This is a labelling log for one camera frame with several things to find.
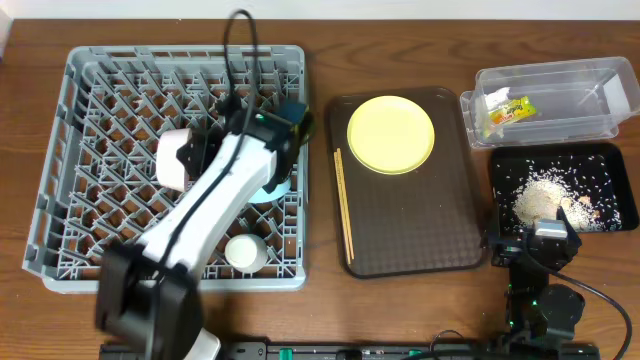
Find rice food scraps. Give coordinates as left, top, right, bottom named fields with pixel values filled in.
left=492, top=155, right=622, bottom=233

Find light blue bowl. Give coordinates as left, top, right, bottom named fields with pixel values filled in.
left=249, top=179, right=291, bottom=204

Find yellow plate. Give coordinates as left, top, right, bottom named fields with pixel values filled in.
left=346, top=95, right=436, bottom=175

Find small white cup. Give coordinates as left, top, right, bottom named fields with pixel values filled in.
left=224, top=234, right=269, bottom=274

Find green snack wrapper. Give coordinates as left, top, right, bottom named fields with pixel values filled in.
left=489, top=96, right=537, bottom=125

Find white napkin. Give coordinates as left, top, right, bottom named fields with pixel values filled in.
left=475, top=87, right=510, bottom=138

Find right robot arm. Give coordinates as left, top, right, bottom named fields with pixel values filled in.
left=485, top=208, right=585, bottom=356

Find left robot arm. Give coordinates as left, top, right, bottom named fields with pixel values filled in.
left=95, top=97, right=314, bottom=359

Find black waste tray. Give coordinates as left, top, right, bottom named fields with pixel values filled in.
left=490, top=143, right=639, bottom=235

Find dark brown serving tray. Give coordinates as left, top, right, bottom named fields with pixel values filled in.
left=325, top=86, right=485, bottom=279

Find grey plastic dish rack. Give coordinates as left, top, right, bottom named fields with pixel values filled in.
left=22, top=45, right=307, bottom=294

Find clear plastic bin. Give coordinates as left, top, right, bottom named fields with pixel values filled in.
left=460, top=57, right=639, bottom=149

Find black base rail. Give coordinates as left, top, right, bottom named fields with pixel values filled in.
left=98, top=340, right=600, bottom=360

